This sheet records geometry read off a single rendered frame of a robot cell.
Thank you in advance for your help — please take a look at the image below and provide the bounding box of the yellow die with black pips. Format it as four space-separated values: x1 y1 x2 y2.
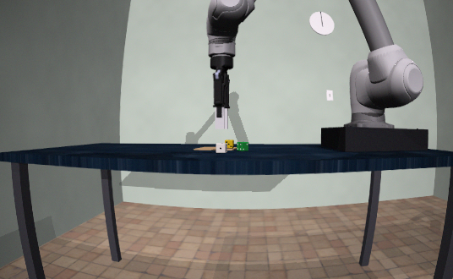
225 139 234 148

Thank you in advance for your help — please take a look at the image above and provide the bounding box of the white die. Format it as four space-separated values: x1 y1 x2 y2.
216 143 227 153

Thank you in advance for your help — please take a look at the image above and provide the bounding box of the green die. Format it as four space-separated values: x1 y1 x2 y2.
237 142 248 151

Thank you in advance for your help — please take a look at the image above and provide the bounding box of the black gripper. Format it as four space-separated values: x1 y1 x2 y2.
210 56 233 129

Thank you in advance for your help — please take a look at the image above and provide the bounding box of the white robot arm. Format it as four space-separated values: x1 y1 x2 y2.
206 0 423 128

